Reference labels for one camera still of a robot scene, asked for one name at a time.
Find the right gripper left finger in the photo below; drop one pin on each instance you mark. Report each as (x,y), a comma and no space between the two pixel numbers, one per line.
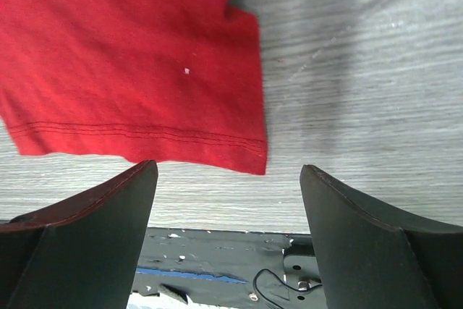
(81,252)

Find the red t-shirt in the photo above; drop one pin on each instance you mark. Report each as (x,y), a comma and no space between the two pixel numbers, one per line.
(162,80)

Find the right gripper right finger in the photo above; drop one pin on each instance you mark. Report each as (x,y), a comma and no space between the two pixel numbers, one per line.
(371,254)

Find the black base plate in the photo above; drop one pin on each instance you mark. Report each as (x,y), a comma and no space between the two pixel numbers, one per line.
(229,269)

